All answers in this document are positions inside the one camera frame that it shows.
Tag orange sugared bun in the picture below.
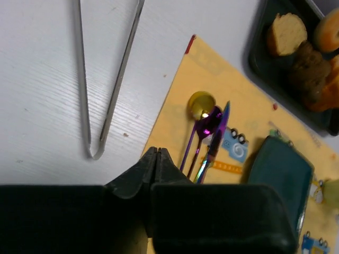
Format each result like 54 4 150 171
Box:
306 55 338 112

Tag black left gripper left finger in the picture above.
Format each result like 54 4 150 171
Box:
104 147 158 199

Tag brown chocolate croissant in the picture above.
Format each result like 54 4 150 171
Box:
288 41 331 104

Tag black baking tray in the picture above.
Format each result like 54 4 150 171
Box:
248 1 338 136

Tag purple spoon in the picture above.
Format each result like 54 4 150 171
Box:
187 106 222 178

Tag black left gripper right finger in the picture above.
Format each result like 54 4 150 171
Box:
154 148 193 185

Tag gold spoon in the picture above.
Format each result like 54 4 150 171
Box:
180 91 216 171

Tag light green mug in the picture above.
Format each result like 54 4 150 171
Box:
323 179 339 208

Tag iridescent knife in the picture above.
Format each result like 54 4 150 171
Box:
193 101 230 184

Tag metal tongs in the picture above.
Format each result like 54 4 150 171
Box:
72 1 145 160

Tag yellow cartoon placemat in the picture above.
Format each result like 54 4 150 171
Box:
144 35 338 253

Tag sliced bread loaf piece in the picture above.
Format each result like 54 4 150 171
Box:
266 13 308 57

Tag teal square plate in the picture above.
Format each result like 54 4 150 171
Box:
245 135 314 236

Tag orange donut ring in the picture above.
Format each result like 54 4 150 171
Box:
311 7 339 53

